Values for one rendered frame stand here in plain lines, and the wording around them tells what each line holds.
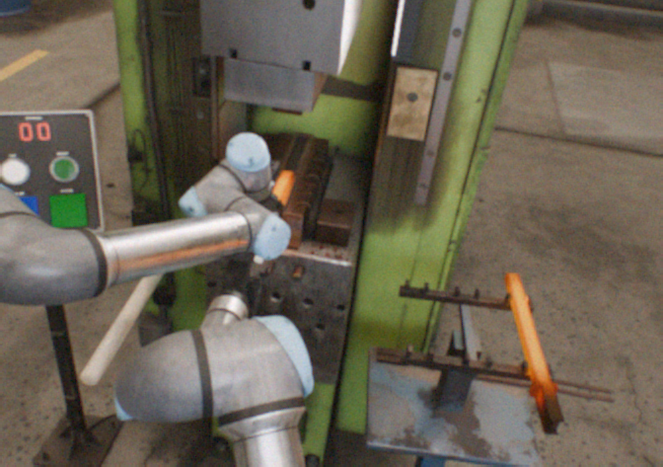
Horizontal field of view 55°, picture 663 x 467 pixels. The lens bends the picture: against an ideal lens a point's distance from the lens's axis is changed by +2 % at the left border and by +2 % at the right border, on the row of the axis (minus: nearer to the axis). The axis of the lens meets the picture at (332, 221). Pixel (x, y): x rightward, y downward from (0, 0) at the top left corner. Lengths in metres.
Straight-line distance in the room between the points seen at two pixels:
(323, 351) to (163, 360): 0.97
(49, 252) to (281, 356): 0.32
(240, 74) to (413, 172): 0.51
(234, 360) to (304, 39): 0.75
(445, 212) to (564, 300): 1.55
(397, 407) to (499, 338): 1.30
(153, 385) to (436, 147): 0.98
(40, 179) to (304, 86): 0.63
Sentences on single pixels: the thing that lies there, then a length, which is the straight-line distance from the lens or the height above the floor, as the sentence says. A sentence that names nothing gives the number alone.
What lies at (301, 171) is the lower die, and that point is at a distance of 1.73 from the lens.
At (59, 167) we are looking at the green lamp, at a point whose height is 1.09.
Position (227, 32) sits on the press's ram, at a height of 1.42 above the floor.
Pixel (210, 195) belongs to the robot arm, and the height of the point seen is 1.25.
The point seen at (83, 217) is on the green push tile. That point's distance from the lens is 1.56.
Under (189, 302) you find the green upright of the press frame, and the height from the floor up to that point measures 0.49.
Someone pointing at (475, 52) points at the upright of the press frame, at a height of 1.41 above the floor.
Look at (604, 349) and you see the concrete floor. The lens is 2.98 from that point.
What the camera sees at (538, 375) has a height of 0.93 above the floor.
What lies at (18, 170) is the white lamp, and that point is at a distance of 1.57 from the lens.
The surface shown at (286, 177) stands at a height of 1.01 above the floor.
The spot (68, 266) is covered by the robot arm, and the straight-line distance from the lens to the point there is 0.86.
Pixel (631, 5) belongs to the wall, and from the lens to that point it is 7.62.
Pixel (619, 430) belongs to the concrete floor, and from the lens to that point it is 2.69.
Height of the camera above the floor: 1.87
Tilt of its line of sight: 35 degrees down
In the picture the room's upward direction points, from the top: 7 degrees clockwise
